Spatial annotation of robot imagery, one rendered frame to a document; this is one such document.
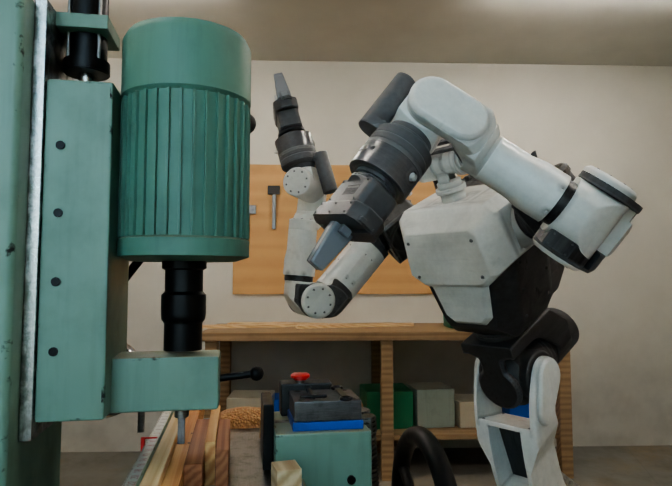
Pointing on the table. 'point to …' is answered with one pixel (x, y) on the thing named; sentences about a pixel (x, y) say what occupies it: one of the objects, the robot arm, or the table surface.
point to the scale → (146, 451)
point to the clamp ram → (267, 430)
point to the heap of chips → (242, 417)
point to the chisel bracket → (165, 381)
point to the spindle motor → (184, 142)
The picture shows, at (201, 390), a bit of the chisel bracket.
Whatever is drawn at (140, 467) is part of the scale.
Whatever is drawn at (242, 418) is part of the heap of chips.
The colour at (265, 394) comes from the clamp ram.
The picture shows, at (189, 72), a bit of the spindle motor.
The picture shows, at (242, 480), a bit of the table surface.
